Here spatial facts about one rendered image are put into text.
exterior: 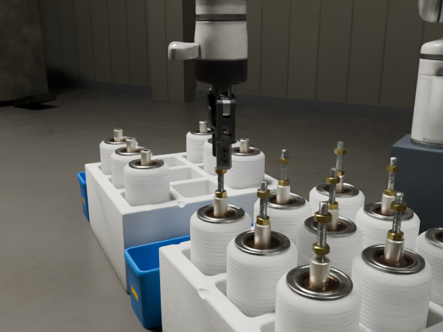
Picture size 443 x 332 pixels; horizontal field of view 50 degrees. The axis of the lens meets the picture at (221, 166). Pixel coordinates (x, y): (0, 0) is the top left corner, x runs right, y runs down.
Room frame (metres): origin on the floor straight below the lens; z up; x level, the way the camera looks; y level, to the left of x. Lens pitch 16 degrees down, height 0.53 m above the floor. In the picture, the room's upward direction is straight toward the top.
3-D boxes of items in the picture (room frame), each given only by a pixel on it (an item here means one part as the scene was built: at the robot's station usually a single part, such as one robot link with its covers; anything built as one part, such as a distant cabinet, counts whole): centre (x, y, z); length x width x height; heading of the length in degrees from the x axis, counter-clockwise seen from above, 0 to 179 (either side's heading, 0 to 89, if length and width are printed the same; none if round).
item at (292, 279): (0.49, -0.11, 0.25); 0.08 x 0.08 x 0.01
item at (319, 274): (0.49, -0.11, 0.26); 0.02 x 0.02 x 0.03
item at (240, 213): (0.69, 0.00, 0.25); 0.08 x 0.08 x 0.01
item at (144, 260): (0.86, 0.03, 0.06); 0.30 x 0.11 x 0.12; 117
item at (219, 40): (0.69, 0.02, 0.52); 0.11 x 0.09 x 0.06; 96
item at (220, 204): (0.69, 0.00, 0.26); 0.02 x 0.02 x 0.03
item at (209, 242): (0.69, 0.00, 0.16); 0.10 x 0.10 x 0.18
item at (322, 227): (0.49, -0.11, 0.31); 0.01 x 0.01 x 0.08
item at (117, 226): (1.13, 0.10, 0.09); 0.39 x 0.39 x 0.18; 26
